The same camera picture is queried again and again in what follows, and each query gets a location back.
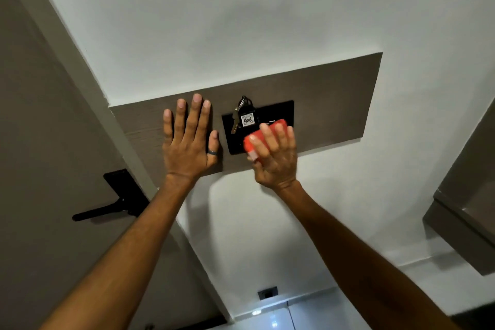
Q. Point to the person's left hand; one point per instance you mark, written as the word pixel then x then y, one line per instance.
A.
pixel 185 152

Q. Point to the person's right hand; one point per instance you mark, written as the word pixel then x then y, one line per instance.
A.
pixel 276 165

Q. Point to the person's left little finger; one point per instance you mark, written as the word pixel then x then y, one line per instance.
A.
pixel 167 124

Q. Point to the person's left thumb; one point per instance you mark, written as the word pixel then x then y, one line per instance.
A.
pixel 214 146

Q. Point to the person's left middle finger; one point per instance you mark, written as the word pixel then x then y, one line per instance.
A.
pixel 193 113

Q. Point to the person's right thumb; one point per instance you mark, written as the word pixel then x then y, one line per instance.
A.
pixel 256 148

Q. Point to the person's right middle finger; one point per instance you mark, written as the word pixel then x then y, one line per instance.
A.
pixel 281 134

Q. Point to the red cleaning sponge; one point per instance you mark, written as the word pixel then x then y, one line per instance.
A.
pixel 255 135

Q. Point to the person's left forearm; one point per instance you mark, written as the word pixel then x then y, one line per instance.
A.
pixel 127 248

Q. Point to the person's right forearm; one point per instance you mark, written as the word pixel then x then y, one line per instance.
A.
pixel 348 256

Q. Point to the black key tag white label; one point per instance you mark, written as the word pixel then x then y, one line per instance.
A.
pixel 247 119

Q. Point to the brass key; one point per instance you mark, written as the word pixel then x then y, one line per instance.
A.
pixel 236 119

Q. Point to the grey-brown door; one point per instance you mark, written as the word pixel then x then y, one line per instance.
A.
pixel 46 128

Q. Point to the black wall switch plate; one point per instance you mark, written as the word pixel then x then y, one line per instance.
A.
pixel 276 111

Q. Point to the brown wood wall panel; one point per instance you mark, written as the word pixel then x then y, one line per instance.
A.
pixel 332 97

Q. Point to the white door frame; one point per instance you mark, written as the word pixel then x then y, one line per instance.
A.
pixel 89 70

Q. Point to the black wall socket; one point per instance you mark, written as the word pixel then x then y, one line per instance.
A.
pixel 267 293

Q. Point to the brown wall cabinet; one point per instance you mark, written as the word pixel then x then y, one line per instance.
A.
pixel 468 210

